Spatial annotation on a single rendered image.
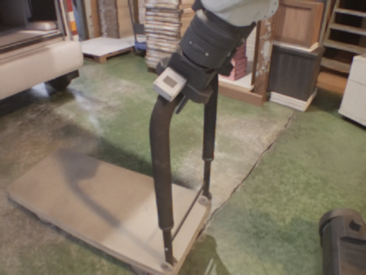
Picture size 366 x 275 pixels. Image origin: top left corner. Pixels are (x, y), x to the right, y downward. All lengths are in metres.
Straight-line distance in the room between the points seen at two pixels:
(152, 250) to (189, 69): 0.63
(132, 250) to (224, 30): 0.73
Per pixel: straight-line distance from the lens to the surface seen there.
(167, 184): 0.58
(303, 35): 2.18
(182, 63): 0.49
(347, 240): 1.10
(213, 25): 0.44
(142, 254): 0.92
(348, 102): 2.30
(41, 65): 2.21
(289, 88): 2.30
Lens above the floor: 0.97
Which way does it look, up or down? 33 degrees down
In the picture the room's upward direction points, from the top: 1 degrees counter-clockwise
